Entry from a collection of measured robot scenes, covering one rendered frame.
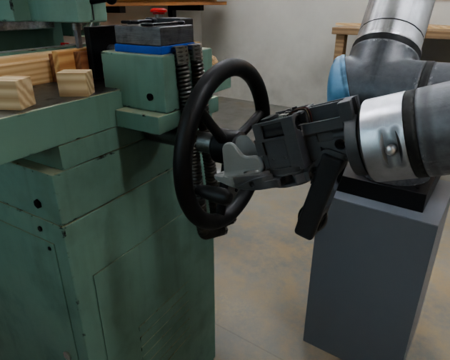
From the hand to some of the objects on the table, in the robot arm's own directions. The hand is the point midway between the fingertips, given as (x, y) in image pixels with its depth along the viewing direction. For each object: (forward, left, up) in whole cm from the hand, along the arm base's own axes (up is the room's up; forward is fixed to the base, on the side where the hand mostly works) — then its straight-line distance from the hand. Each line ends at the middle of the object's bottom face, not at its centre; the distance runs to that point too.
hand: (224, 180), depth 55 cm
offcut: (+10, -28, +10) cm, 31 cm away
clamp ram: (-14, -29, +10) cm, 34 cm away
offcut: (0, -27, +10) cm, 28 cm away
